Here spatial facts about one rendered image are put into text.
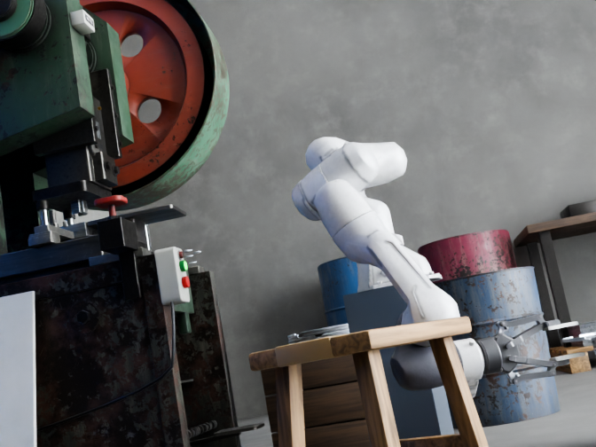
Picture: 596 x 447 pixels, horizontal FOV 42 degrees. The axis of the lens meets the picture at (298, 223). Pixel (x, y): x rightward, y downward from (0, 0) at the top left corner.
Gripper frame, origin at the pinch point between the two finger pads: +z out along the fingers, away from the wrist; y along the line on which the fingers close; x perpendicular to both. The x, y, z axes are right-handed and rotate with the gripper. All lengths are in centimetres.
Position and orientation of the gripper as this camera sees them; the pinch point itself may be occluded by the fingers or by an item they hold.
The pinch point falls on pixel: (565, 341)
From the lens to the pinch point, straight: 178.9
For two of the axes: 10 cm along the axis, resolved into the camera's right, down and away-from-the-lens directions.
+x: -1.6, 2.0, 9.7
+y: -1.8, -9.7, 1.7
